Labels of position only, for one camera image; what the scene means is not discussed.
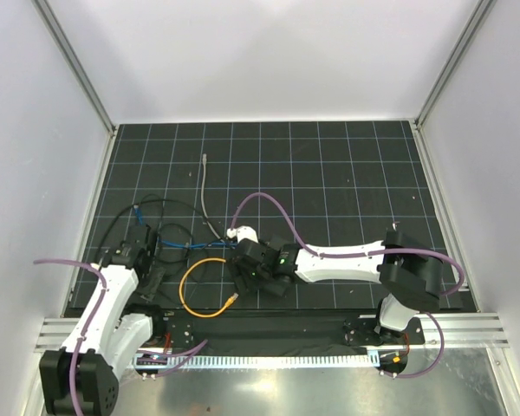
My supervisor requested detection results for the yellow ethernet cable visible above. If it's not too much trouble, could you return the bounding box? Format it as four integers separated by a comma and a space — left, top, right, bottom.
179, 257, 239, 320

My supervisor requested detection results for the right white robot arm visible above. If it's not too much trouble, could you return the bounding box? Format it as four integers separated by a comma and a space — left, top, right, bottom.
226, 226, 444, 343

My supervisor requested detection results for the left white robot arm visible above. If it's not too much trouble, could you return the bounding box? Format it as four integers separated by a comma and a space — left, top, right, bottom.
39, 225, 166, 415

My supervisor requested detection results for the black grid mat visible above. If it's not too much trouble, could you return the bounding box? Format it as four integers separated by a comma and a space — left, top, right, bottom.
62, 120, 480, 311

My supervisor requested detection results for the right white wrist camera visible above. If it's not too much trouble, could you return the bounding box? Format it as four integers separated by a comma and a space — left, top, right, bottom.
225, 225, 258, 243

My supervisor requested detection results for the blue ethernet cable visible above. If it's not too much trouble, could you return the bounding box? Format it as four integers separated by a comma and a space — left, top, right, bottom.
133, 205, 239, 250

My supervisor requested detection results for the black braided cable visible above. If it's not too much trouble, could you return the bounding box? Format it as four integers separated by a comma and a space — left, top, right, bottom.
97, 193, 239, 300

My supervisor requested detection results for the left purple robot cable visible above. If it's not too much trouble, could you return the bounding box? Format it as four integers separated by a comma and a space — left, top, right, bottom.
33, 258, 209, 411

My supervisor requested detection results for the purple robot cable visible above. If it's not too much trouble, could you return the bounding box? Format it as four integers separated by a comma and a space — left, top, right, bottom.
232, 192, 467, 378
33, 258, 209, 411

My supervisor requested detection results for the grey ethernet cable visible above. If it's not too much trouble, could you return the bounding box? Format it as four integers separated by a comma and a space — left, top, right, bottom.
198, 154, 231, 242

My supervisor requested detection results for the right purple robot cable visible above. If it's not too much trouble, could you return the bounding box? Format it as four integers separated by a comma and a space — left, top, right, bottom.
232, 192, 467, 378

